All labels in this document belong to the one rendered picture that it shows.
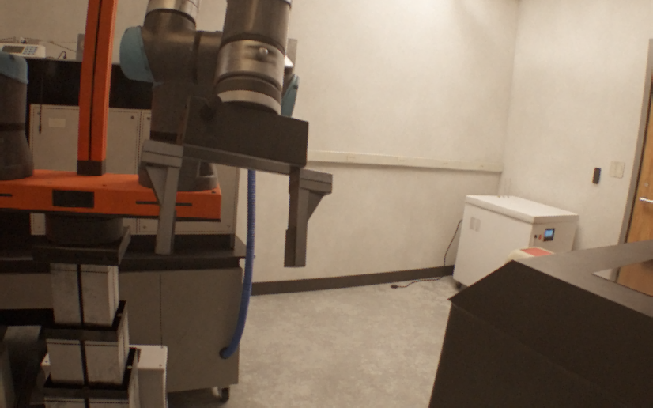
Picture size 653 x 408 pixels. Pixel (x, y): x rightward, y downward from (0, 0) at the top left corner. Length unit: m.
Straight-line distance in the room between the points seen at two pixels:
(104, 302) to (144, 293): 0.89
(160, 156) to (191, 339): 1.51
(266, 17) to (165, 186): 0.21
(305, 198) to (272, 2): 0.22
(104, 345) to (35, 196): 0.31
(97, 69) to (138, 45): 0.31
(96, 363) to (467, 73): 3.55
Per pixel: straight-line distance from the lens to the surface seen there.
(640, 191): 3.61
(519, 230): 3.36
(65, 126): 1.71
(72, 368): 0.97
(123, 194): 0.80
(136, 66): 0.62
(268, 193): 3.07
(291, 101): 0.78
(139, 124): 1.70
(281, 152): 0.46
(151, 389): 1.17
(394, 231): 3.65
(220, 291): 1.83
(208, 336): 1.91
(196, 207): 0.79
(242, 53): 0.48
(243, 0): 0.52
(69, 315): 0.92
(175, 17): 0.63
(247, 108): 0.46
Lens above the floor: 1.31
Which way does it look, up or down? 10 degrees down
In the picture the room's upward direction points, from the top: 6 degrees clockwise
